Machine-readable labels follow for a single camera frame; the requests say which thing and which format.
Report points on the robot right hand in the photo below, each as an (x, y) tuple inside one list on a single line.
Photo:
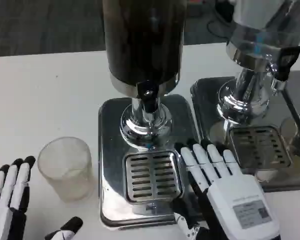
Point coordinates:
[(235, 197)]

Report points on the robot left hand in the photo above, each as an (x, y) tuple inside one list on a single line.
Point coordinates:
[(7, 190)]

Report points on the slotted steel drip grid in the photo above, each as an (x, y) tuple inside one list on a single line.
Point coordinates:
[(260, 147), (152, 177)]

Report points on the clear ribbed glass cup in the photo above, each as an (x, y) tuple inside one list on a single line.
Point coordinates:
[(65, 172)]

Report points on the steel drip tray base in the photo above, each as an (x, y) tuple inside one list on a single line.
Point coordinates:
[(210, 107), (110, 162)]

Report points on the black tap lever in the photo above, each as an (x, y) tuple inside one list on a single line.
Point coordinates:
[(146, 92), (287, 61)]

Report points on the clear tank drink dispenser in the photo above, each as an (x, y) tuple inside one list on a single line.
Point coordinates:
[(260, 45)]

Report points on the dark drink dispenser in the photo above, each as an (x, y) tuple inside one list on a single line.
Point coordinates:
[(142, 37)]

